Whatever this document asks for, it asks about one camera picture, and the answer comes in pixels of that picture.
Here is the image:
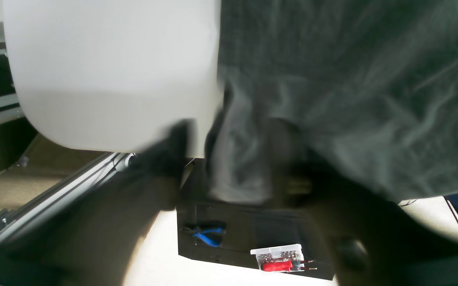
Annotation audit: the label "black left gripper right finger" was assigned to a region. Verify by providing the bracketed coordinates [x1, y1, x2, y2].
[269, 119, 458, 286]

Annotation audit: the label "clear screwdriver bit case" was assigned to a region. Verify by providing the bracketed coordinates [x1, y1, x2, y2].
[250, 243, 317, 273]

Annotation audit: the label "blue handled pliers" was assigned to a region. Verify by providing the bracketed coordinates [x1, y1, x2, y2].
[181, 224, 226, 247]

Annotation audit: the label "black toolbox under table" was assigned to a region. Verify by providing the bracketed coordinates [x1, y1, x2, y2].
[176, 158, 334, 280]

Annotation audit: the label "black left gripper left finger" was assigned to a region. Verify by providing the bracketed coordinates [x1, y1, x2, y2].
[0, 121, 191, 286]

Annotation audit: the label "dark grey T-shirt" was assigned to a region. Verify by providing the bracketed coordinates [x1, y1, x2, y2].
[206, 0, 458, 204]

